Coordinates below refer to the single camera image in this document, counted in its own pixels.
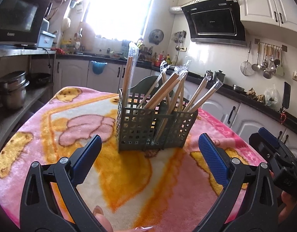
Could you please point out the white lower cabinets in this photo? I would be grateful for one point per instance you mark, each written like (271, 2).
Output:
(247, 123)

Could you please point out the blue plastic bag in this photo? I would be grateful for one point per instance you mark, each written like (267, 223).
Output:
(99, 67)

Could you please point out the black wok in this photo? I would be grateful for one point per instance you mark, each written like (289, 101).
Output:
(39, 78)

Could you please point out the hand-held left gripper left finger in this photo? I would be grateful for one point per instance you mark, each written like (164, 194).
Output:
(88, 154)

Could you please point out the dark green plastic utensil holder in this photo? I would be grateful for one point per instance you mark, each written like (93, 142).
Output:
(141, 84)

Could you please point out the group of condiment bottles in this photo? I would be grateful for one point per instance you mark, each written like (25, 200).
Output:
(160, 58)

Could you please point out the white upper cabinets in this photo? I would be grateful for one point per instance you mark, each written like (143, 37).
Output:
(257, 2)

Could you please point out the person's left hand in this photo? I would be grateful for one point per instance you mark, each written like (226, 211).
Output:
(102, 218)

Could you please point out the white wall cup holder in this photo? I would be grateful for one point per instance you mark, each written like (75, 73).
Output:
(74, 3)

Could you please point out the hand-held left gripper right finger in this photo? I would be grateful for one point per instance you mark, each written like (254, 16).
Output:
(212, 157)

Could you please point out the steel bowl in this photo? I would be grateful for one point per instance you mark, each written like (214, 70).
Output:
(238, 88)

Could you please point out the silver vent duct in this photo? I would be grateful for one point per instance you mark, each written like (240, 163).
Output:
(175, 9)

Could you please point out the steel kitchen shelf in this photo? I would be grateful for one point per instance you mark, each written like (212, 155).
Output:
(18, 52)

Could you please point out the kitchen window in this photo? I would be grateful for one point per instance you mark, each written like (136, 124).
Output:
(117, 9)

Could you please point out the small hanging utensils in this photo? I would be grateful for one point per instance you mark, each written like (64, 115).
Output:
(181, 38)

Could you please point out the white cabinets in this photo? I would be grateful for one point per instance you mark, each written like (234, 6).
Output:
(257, 2)
(247, 123)

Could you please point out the pink cartoon bear blanket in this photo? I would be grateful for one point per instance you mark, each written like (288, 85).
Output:
(54, 116)

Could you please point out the grey-blue plastic box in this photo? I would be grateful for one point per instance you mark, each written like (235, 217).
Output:
(45, 40)

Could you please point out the clear plastic bag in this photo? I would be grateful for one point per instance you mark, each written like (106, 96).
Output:
(271, 96)

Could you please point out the stack of steel pots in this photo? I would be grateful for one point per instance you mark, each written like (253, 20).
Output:
(13, 94)

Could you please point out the black countertop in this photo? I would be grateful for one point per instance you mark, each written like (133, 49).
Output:
(271, 112)

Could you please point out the black microwave oven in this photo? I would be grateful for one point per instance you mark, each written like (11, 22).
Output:
(18, 17)

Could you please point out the person's right hand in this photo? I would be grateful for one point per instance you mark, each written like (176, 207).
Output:
(287, 205)

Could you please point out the row of hanging kitchen utensils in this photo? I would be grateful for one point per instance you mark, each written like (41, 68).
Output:
(267, 73)

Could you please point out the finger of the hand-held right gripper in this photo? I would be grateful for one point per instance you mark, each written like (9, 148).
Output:
(269, 136)
(261, 145)

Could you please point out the red bead charm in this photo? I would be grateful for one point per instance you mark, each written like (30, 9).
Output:
(283, 118)

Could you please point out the white gourd ladle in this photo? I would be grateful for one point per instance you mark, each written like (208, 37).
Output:
(66, 23)

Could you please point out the black range hood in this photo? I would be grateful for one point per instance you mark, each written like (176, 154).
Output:
(213, 21)

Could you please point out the small wall fan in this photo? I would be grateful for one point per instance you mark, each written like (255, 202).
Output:
(156, 36)

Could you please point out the bunch of chopsticks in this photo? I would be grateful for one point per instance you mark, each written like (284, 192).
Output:
(128, 75)

